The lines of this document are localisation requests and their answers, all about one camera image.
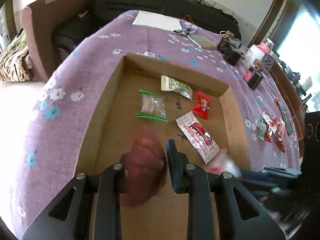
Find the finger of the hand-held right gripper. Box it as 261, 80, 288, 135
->
237, 166, 303, 188

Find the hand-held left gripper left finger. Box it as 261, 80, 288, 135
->
22, 163, 125, 240

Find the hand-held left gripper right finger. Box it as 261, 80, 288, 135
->
166, 139, 286, 240

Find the maroon brown snack packet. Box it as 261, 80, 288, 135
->
119, 127, 167, 207

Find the white red snack packet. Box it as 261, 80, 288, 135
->
176, 111, 221, 165
261, 113, 273, 127

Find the red bar packet green label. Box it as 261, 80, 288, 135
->
265, 124, 277, 143

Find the clear green candy packet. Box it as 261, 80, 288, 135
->
257, 119, 266, 140

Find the pink printed snack packet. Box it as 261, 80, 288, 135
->
204, 149, 242, 177

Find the green-edged clear snack packet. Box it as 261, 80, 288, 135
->
135, 89, 168, 123

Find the red cartoon-face candy packet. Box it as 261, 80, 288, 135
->
192, 91, 212, 120

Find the light green snack packet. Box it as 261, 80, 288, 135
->
161, 75, 193, 101

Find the shallow cardboard box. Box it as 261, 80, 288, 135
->
74, 52, 252, 240

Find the black smartphone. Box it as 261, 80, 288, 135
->
277, 101, 296, 136

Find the black canister wooden cap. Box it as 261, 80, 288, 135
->
247, 59, 265, 91
217, 30, 242, 66

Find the black gadget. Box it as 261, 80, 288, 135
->
282, 65, 313, 105

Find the grey phone stand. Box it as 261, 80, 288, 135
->
261, 52, 276, 72

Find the white plastic container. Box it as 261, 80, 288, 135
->
241, 44, 263, 68

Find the brown notebook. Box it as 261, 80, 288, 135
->
189, 35, 217, 50

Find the pink thermos bottle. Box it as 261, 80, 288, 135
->
258, 37, 276, 56

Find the black pen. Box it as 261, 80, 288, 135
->
173, 28, 198, 36

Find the white paper sheet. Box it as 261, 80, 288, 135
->
132, 10, 183, 32

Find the black bag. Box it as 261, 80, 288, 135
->
51, 9, 101, 63

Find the patterned throw blanket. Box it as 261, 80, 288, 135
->
0, 31, 30, 82

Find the black sofa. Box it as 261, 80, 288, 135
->
87, 0, 242, 46

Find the brown pink armchair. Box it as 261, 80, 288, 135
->
19, 0, 93, 82

